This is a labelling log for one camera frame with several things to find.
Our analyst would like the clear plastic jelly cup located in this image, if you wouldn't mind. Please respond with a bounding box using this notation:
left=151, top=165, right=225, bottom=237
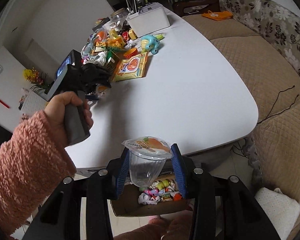
left=122, top=136, right=172, bottom=187

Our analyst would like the brown cardboard trash box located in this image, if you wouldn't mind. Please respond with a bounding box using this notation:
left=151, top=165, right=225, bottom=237
left=110, top=173, right=189, bottom=217

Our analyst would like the left hand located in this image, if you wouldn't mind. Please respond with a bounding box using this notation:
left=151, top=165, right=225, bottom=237
left=44, top=92, right=94, bottom=148

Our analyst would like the yellow flower bouquet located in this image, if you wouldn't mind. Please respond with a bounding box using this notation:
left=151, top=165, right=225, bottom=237
left=23, top=68, right=50, bottom=92

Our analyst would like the orange plastic cup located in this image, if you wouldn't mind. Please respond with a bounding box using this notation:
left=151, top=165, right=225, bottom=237
left=123, top=48, right=139, bottom=59

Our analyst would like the yellow snack packet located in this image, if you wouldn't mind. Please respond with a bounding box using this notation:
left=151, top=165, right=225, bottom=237
left=112, top=52, right=148, bottom=82

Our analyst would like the glass jar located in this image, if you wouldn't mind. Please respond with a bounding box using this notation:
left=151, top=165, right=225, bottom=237
left=110, top=8, right=129, bottom=27

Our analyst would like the blue elephant toy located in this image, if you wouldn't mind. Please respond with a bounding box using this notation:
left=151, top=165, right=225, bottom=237
left=141, top=34, right=164, bottom=55

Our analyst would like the white storage box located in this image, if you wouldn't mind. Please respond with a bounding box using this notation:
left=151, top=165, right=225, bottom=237
left=126, top=2, right=170, bottom=37

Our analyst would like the white cushion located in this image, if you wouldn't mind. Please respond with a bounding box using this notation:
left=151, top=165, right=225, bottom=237
left=255, top=187, right=300, bottom=239

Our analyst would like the beige quilted sofa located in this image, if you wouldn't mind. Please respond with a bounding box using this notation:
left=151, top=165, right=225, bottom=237
left=185, top=0, right=300, bottom=238

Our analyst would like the orange bag on sofa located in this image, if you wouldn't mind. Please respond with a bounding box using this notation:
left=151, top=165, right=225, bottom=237
left=201, top=10, right=233, bottom=21

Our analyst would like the black cable on sofa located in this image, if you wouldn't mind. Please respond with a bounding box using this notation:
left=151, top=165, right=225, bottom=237
left=257, top=84, right=300, bottom=125

